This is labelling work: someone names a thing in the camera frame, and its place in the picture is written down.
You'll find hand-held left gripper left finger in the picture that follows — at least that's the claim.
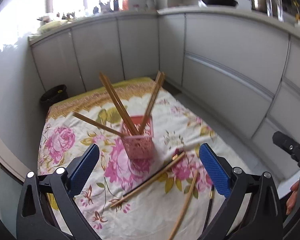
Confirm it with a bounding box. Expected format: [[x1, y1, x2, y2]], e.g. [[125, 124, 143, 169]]
[[16, 144, 100, 240]]

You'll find floral printed cloth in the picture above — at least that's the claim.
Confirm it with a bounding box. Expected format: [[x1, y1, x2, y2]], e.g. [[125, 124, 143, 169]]
[[37, 76, 273, 240]]

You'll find pink perforated utensil holder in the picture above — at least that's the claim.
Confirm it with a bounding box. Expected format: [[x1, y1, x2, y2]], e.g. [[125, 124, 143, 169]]
[[120, 115, 155, 160]]

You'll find tan wooden chopstick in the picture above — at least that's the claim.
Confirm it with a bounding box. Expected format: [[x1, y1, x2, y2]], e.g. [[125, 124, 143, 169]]
[[103, 72, 139, 134], [99, 73, 137, 135], [140, 71, 162, 132], [72, 112, 124, 137], [110, 152, 185, 207], [142, 72, 165, 130], [169, 172, 198, 240]]

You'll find white drawer base cabinet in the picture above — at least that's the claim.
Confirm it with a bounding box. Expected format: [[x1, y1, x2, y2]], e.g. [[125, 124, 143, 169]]
[[157, 10, 300, 180]]

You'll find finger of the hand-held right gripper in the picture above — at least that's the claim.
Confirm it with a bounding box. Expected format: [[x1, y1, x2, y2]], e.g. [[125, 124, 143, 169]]
[[272, 131, 300, 173]]

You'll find white door base cabinet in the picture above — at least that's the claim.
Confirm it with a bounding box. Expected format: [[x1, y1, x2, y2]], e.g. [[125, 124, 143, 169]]
[[29, 14, 163, 103]]

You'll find white kitchen countertop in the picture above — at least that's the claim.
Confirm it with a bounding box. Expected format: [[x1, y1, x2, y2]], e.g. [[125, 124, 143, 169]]
[[27, 5, 300, 45]]

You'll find black trash bin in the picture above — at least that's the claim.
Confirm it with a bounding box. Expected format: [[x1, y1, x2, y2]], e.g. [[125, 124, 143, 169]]
[[39, 84, 68, 110]]

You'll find black gold-banded chopstick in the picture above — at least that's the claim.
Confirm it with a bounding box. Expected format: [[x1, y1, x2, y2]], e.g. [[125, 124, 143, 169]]
[[204, 185, 215, 232], [122, 155, 179, 197]]

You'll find person's right hand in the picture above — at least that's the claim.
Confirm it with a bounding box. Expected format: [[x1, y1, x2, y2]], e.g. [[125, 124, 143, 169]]
[[286, 181, 300, 215]]

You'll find pale green bowl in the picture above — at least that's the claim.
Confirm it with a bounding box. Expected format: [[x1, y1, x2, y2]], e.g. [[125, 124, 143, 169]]
[[37, 20, 73, 33]]

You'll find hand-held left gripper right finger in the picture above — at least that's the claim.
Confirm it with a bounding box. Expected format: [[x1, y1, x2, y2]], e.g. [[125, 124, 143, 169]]
[[199, 142, 283, 240]]

